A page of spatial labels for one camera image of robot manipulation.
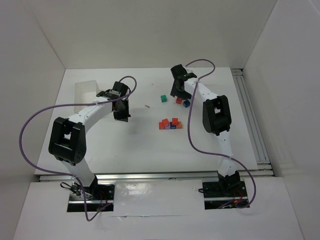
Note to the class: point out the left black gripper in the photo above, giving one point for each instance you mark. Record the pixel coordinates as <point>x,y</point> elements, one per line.
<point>121,115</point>

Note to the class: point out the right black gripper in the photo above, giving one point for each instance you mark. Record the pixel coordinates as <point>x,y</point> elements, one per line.
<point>178,92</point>

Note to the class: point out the red wood block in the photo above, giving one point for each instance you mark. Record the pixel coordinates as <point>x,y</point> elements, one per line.
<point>179,100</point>
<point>161,126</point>

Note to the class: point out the orange wood block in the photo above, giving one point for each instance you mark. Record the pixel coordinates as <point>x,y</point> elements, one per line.
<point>175,121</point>
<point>179,125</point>

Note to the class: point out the dark blue wood block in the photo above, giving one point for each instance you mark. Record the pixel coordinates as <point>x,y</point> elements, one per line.
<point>172,126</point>

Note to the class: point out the white plastic bin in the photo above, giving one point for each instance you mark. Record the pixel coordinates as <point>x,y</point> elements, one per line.
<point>85,92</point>

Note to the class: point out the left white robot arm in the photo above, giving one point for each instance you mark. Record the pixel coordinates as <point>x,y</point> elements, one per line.
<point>68,136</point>

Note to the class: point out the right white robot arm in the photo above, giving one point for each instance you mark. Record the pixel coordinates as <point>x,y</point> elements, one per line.
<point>216,120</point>

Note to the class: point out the teal wood block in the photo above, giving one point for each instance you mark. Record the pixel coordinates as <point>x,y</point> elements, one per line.
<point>163,98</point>

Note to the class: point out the aluminium rail front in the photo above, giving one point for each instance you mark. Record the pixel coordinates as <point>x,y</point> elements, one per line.
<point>159,176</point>

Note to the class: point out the aluminium rail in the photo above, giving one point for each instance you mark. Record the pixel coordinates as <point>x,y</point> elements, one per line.
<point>159,176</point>
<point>259,148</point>

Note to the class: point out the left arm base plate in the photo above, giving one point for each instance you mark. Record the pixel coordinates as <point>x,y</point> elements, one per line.
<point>101,201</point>

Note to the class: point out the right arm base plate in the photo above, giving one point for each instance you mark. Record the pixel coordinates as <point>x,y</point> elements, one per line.
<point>215,198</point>

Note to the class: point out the aluminium rail right side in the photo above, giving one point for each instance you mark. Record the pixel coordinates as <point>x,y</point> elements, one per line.
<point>259,148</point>

